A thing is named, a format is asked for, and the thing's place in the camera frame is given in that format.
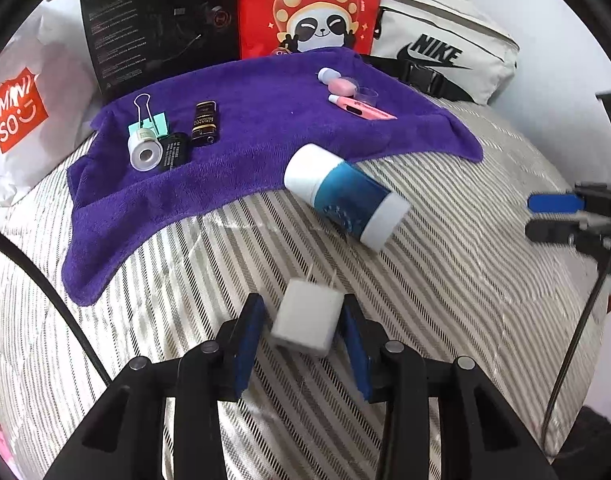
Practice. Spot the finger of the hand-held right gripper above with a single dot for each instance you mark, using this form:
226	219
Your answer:
555	202
550	230

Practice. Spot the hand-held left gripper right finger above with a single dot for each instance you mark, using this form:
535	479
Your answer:
353	345

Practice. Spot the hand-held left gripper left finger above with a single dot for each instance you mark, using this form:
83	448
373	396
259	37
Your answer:
248	345

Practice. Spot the white charger cube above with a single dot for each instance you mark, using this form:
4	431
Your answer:
305	322

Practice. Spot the matte black lighter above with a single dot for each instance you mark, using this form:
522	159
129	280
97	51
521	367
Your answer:
174	152

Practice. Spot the blue and white cylinder container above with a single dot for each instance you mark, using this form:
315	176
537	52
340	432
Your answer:
345	190

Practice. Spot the white waist bag black logo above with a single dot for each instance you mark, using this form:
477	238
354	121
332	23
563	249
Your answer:
465	25

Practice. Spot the clear plastic cap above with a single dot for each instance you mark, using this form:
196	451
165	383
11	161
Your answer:
366	96

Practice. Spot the pink digital thermometer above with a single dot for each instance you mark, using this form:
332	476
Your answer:
355	106

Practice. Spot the black and gold lighter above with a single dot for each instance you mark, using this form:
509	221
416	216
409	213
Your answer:
204	125

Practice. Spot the white tape roll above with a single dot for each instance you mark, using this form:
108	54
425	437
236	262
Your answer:
135	142

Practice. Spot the purple towel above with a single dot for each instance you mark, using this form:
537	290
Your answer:
265	110

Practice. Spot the mint green binder clip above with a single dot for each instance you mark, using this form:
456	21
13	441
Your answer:
161	122

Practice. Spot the black printed cardboard box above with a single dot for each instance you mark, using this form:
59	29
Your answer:
150	25

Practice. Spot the red panda paper bag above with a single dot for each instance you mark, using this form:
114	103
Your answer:
265	10

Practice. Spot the white shopping bag red label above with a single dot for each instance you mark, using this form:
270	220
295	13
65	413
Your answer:
50	60

